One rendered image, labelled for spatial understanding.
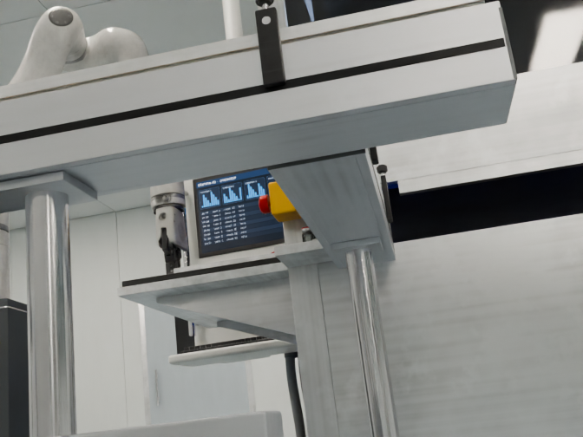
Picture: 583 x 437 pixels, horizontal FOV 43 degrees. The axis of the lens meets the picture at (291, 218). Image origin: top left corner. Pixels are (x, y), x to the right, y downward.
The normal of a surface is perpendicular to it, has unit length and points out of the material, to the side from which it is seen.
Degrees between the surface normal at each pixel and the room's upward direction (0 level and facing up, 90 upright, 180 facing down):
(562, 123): 90
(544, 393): 90
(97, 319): 90
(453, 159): 90
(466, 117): 180
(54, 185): 180
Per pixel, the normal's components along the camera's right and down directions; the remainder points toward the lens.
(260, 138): 0.11, 0.96
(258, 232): -0.28, -0.23
